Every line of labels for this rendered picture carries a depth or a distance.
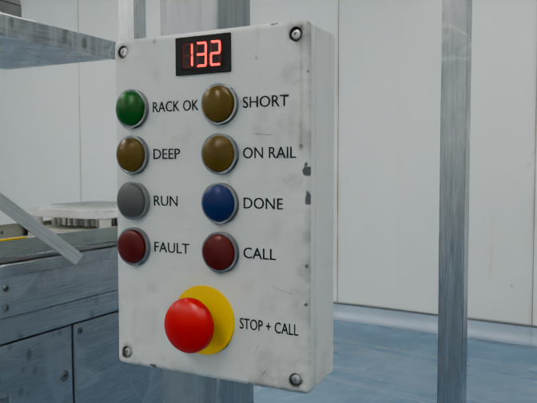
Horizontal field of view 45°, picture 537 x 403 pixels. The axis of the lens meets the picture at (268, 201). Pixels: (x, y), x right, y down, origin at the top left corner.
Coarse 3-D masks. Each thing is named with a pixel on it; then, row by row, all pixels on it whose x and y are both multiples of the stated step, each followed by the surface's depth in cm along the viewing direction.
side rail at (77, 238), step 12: (108, 228) 144; (12, 240) 121; (24, 240) 123; (36, 240) 126; (72, 240) 134; (84, 240) 138; (96, 240) 141; (108, 240) 144; (0, 252) 118; (12, 252) 121; (24, 252) 123; (36, 252) 126
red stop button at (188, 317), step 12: (180, 300) 47; (192, 300) 47; (168, 312) 47; (180, 312) 47; (192, 312) 46; (204, 312) 46; (168, 324) 47; (180, 324) 46; (192, 324) 46; (204, 324) 46; (168, 336) 47; (180, 336) 47; (192, 336) 46; (204, 336) 46; (180, 348) 47; (192, 348) 46; (204, 348) 47
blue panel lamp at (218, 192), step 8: (208, 192) 48; (216, 192) 47; (224, 192) 47; (208, 200) 48; (216, 200) 47; (224, 200) 47; (232, 200) 47; (208, 208) 48; (216, 208) 47; (224, 208) 47; (232, 208) 47; (208, 216) 48; (216, 216) 47; (224, 216) 47
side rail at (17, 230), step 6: (48, 222) 164; (0, 228) 151; (6, 228) 153; (12, 228) 154; (18, 228) 156; (24, 228) 158; (0, 234) 151; (6, 234) 153; (12, 234) 154; (18, 234) 156; (24, 234) 158
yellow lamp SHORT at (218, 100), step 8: (216, 88) 47; (224, 88) 47; (208, 96) 47; (216, 96) 47; (224, 96) 47; (232, 96) 47; (208, 104) 47; (216, 104) 47; (224, 104) 47; (232, 104) 46; (208, 112) 47; (216, 112) 47; (224, 112) 47; (216, 120) 47; (224, 120) 47
